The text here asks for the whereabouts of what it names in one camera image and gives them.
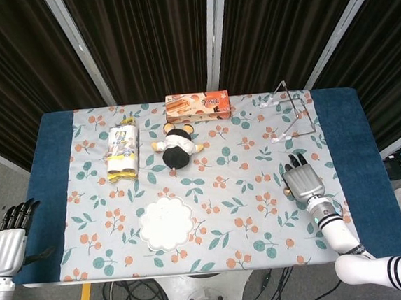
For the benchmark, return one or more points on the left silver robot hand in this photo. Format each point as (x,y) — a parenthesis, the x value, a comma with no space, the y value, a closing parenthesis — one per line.
(6,244)

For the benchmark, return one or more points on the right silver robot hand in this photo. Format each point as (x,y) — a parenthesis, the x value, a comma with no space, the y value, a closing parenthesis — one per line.
(303,181)

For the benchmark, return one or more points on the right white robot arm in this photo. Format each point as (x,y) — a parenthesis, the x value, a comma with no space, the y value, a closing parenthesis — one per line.
(337,229)

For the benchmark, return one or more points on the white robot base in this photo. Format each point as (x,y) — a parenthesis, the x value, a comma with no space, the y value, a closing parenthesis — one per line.
(205,290)

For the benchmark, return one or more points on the blue table mat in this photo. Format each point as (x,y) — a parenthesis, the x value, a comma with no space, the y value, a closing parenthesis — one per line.
(354,143)

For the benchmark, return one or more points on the floral printed tablecloth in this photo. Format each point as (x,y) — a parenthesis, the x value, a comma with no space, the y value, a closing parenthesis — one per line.
(225,190)

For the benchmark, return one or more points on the orange snack box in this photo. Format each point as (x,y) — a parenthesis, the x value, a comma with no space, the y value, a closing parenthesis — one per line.
(196,106)

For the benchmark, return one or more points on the black-headed plush toy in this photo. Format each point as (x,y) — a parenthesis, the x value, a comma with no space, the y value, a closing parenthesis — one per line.
(174,155)

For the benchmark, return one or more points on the dark curtain panel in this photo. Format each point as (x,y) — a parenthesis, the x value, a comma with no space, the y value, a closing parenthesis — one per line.
(390,70)
(10,68)
(141,39)
(274,27)

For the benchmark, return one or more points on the white flower-shaped plastic plate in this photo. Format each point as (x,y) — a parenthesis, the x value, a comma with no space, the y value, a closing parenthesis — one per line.
(165,225)

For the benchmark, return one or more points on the yellow white bag roll pack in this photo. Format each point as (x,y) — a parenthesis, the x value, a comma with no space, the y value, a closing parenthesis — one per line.
(121,150)

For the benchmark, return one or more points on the white frame post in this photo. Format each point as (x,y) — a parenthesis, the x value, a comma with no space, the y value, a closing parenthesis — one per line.
(341,29)
(1,157)
(79,51)
(215,33)

